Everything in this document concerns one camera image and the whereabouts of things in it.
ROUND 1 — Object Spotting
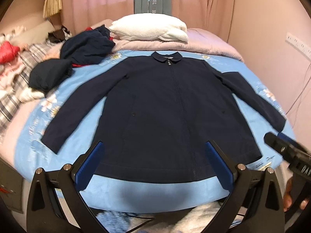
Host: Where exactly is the white folded pillow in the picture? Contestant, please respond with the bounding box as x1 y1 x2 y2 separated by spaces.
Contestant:
109 13 188 42

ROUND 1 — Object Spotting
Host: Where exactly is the right hand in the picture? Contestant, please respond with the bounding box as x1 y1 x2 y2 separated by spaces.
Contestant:
282 177 309 212

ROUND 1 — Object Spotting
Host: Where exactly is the navy blue jacket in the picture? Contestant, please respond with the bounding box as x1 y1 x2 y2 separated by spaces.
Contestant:
41 52 286 183

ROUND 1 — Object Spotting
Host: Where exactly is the white wall power strip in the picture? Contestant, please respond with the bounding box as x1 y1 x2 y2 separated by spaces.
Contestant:
285 32 311 61

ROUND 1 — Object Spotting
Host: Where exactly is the red garment under pile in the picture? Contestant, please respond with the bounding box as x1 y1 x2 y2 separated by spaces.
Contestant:
71 26 114 69

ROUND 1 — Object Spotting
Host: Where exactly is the straw tassel hanging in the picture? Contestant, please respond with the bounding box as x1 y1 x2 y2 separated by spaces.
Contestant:
43 0 62 18

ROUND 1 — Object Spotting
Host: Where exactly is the red puffy jacket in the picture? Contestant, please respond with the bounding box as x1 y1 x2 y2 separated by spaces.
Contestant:
0 41 21 65

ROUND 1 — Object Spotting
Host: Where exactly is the pink curtain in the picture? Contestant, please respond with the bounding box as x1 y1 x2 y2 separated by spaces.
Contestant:
61 0 234 41

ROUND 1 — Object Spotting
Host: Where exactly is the pink quilt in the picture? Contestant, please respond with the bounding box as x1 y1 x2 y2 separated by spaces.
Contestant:
111 28 244 61

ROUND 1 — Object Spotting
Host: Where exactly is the plaid grey white cloth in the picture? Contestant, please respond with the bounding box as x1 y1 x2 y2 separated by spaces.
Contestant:
1 43 53 134

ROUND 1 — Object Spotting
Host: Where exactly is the crumpled navy garment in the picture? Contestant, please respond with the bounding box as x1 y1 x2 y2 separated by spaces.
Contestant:
59 24 116 66

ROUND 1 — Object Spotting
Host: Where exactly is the folded dark navy garment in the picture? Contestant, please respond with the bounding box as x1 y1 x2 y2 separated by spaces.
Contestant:
28 58 73 95

